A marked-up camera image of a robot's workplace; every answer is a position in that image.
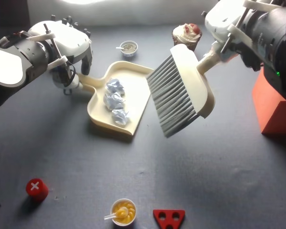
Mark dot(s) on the cream plastic dustpan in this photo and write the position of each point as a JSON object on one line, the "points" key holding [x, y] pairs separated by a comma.
{"points": [[135, 107]]}

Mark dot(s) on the black wrist camera white bracket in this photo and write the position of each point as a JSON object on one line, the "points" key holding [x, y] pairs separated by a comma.
{"points": [[251, 58]]}

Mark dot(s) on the red triangle block with holes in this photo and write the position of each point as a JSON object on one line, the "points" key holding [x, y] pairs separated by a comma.
{"points": [[168, 214]]}

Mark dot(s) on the white cup green food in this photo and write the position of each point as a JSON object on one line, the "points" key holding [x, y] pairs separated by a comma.
{"points": [[128, 47]]}

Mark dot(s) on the red cylinder white cross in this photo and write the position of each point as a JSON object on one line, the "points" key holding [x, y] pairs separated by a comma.
{"points": [[37, 189]]}

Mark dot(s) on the orange cube box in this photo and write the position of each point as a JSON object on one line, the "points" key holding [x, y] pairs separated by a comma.
{"points": [[271, 112]]}

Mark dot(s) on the white paper ball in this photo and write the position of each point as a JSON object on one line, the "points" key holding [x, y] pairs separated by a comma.
{"points": [[120, 116], [115, 86], [113, 100]]}

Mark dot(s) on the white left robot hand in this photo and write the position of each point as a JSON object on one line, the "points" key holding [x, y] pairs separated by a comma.
{"points": [[71, 40]]}

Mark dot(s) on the white cup yellow food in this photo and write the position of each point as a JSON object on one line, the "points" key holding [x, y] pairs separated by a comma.
{"points": [[122, 212]]}

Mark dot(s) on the white cloth sheet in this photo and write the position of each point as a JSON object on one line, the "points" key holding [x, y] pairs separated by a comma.
{"points": [[133, 12]]}

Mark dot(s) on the toy cupcake with hearts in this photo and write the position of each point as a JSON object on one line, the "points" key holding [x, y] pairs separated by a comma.
{"points": [[186, 35]]}

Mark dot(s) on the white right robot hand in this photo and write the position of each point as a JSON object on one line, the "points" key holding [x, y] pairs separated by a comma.
{"points": [[221, 19]]}

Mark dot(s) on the grey table cloth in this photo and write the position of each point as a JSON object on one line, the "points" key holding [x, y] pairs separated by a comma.
{"points": [[85, 167]]}

